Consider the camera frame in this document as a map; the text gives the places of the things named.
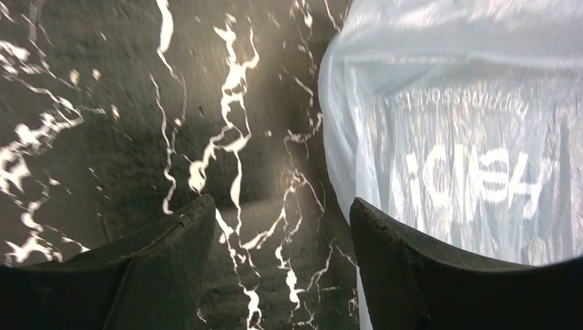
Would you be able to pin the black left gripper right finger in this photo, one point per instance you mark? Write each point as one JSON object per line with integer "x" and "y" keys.
{"x": 414, "y": 281}

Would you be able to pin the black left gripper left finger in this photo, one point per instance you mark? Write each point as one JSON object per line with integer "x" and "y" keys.
{"x": 150, "y": 279}

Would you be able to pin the translucent blue plastic bag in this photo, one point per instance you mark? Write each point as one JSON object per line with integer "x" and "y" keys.
{"x": 462, "y": 120}

